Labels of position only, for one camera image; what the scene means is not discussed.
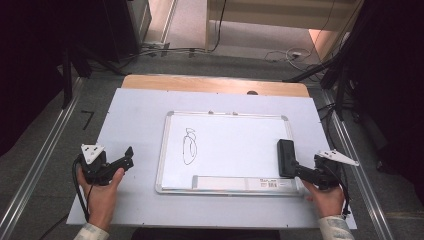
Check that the dark curtain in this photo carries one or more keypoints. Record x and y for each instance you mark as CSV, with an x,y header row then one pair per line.
x,y
26,66
393,83

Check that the light wooden furniture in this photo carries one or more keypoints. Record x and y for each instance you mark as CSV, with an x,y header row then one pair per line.
x,y
283,13

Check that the person's right hand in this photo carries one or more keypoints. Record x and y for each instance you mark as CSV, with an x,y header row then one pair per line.
x,y
326,201

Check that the white whiteboard with metal frame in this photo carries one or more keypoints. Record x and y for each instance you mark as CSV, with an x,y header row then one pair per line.
x,y
233,150

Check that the aluminium floor rail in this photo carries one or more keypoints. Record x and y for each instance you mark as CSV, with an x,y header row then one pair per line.
x,y
50,140
353,150

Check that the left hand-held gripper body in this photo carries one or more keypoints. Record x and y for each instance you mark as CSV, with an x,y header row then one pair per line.
x,y
95,166

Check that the dark cabinet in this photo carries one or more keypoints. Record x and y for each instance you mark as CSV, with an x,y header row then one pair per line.
x,y
120,30

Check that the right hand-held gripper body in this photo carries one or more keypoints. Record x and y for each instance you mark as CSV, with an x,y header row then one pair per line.
x,y
328,175

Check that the black whiteboard eraser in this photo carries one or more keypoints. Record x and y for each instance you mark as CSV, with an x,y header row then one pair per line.
x,y
286,155

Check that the black metal stand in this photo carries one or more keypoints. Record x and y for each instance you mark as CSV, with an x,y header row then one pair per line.
x,y
67,83
340,86

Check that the person's left hand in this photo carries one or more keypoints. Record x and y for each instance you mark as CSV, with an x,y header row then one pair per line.
x,y
100,200

